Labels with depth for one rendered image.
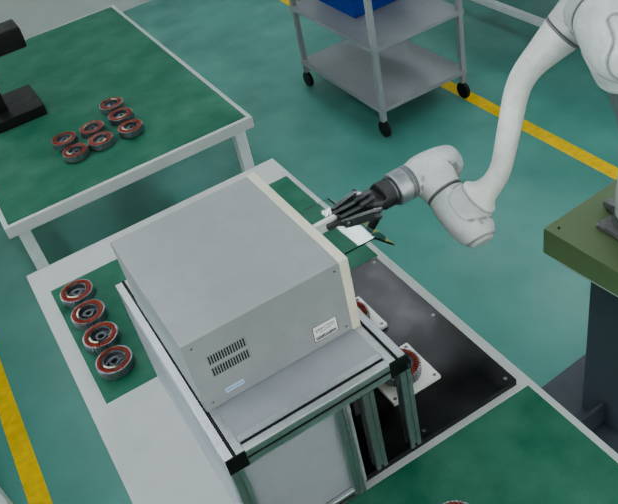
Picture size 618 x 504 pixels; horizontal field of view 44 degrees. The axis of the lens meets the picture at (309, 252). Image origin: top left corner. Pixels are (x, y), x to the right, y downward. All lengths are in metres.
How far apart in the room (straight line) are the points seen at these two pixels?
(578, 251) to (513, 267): 1.19
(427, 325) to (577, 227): 0.54
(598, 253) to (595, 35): 0.79
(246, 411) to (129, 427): 0.64
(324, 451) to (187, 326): 0.43
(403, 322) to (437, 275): 1.28
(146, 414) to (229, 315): 0.74
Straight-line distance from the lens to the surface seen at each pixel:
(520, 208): 3.82
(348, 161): 4.28
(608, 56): 1.68
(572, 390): 3.03
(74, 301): 2.63
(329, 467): 1.80
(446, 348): 2.14
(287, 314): 1.61
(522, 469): 1.94
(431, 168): 2.00
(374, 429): 1.82
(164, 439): 2.16
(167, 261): 1.74
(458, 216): 1.95
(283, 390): 1.66
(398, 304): 2.27
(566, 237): 2.36
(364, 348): 1.70
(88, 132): 3.54
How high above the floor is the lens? 2.36
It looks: 39 degrees down
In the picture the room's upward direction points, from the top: 13 degrees counter-clockwise
